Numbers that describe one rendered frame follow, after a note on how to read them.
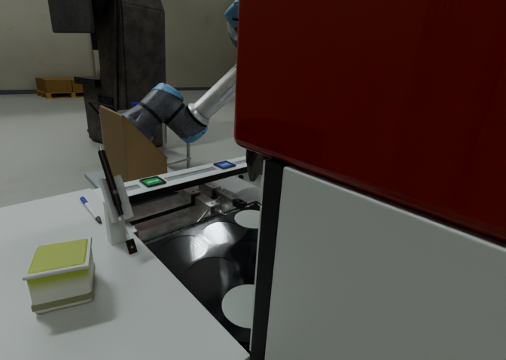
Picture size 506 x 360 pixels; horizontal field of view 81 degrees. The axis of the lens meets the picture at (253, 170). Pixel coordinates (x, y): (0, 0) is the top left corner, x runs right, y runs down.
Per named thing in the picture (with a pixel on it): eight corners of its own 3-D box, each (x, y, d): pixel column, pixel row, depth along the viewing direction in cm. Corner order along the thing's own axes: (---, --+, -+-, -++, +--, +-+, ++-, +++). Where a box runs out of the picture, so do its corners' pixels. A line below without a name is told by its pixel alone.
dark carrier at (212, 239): (361, 261, 67) (361, 260, 67) (247, 353, 45) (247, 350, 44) (255, 205, 90) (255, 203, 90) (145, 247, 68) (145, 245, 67)
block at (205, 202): (219, 212, 88) (220, 202, 87) (210, 215, 86) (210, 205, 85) (204, 202, 93) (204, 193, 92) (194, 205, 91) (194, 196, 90)
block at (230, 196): (240, 204, 93) (240, 196, 92) (231, 207, 91) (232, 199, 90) (224, 196, 99) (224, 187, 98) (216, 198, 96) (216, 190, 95)
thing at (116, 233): (138, 248, 56) (132, 182, 51) (116, 256, 53) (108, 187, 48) (124, 233, 60) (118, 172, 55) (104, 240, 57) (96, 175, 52)
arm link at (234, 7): (239, 3, 112) (252, -18, 67) (258, 27, 116) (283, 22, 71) (217, 25, 114) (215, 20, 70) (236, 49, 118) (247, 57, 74)
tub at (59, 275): (95, 303, 43) (88, 264, 40) (32, 318, 40) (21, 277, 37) (97, 270, 49) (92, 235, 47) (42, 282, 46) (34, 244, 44)
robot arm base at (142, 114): (113, 114, 119) (131, 97, 122) (141, 140, 128) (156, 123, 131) (124, 118, 108) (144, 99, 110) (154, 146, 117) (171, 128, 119)
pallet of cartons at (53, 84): (89, 93, 966) (86, 77, 949) (99, 97, 896) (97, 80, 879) (36, 94, 873) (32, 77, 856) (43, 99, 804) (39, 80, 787)
